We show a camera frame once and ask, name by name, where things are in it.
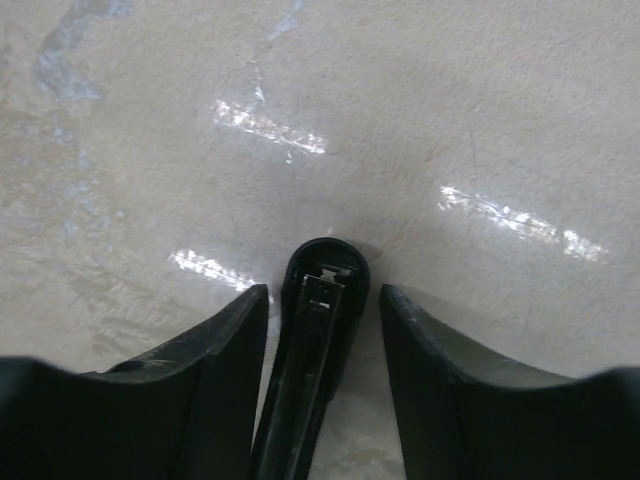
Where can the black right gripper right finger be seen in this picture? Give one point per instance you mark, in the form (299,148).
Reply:
(464,411)

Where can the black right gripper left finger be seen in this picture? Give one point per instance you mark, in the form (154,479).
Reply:
(182,410)

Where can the black stapler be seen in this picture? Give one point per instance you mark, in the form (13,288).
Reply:
(323,298)

